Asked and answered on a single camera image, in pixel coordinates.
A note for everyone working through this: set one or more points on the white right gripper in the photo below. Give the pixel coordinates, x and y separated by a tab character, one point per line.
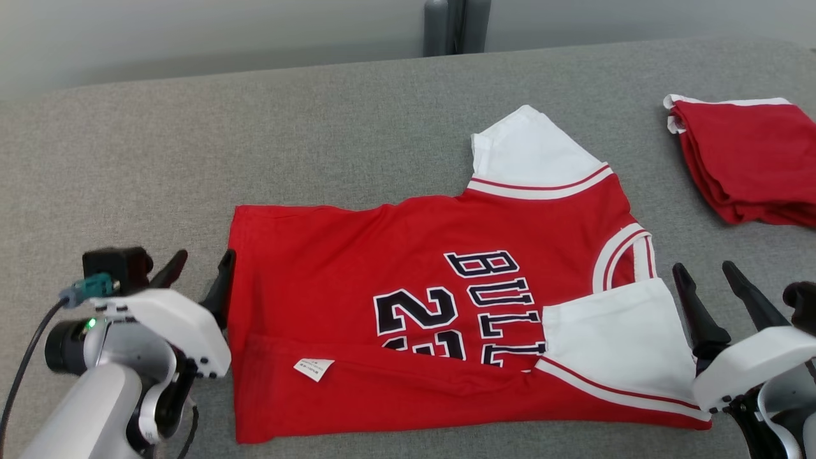
752	363

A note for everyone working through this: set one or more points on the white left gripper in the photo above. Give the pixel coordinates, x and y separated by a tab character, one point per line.
172	319

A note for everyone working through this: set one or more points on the red Bulls basketball jersey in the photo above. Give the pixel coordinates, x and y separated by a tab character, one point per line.
319	268

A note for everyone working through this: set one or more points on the red garment stack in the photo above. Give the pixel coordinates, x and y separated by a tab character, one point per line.
746	159

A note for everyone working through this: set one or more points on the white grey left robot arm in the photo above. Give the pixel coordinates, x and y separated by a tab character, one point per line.
95	408

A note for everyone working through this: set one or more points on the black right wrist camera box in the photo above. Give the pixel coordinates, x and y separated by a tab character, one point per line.
803	306

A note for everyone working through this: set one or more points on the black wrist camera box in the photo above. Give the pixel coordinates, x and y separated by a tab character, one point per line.
115	264
803	306

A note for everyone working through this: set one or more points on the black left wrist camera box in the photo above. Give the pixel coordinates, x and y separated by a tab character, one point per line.
115	264

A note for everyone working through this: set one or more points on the teal left camera connector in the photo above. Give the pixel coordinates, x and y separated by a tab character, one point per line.
92	288

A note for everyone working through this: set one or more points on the grey post behind table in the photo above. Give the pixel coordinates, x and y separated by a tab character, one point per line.
436	29

